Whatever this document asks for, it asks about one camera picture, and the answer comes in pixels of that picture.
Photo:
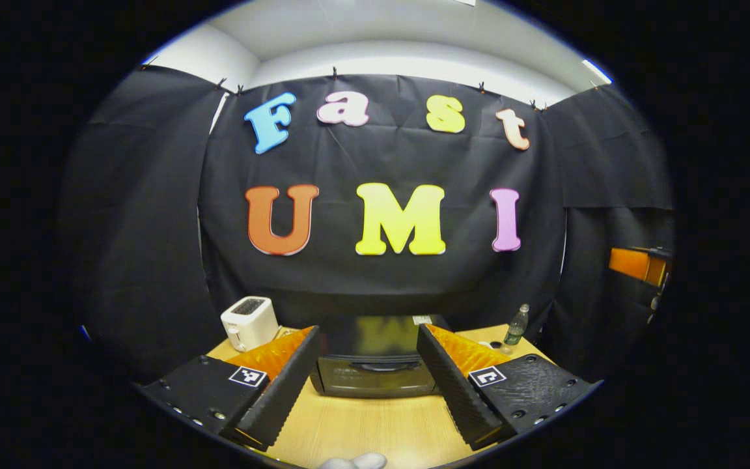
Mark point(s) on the small dark object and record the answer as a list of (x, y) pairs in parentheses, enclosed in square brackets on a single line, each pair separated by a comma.
[(494, 344)]

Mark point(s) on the small ceiling light panel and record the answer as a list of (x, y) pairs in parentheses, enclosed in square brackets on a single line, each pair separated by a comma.
[(596, 70)]

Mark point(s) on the large ceiling light panel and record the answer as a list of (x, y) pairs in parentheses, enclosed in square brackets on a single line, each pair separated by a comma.
[(466, 2)]

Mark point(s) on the black electric oven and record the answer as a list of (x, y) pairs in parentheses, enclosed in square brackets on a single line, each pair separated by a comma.
[(375, 381)]

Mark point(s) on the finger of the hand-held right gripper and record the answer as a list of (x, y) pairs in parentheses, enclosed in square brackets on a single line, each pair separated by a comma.
[(629, 264)]

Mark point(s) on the clear plastic water bottle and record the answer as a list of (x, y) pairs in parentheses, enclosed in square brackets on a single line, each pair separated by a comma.
[(516, 331)]

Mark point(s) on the black backdrop cloth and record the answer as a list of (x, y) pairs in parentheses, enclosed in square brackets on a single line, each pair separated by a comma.
[(381, 156)]

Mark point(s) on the white toaster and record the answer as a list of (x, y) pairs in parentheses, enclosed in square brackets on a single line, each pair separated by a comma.
[(249, 326)]

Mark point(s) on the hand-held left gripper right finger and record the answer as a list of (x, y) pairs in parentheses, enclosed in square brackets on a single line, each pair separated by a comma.
[(456, 391)]

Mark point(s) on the row of small cloth clips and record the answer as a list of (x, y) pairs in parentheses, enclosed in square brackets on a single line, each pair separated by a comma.
[(334, 70)]

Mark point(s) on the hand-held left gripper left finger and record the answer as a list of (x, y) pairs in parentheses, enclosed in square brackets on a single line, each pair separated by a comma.
[(284, 397)]

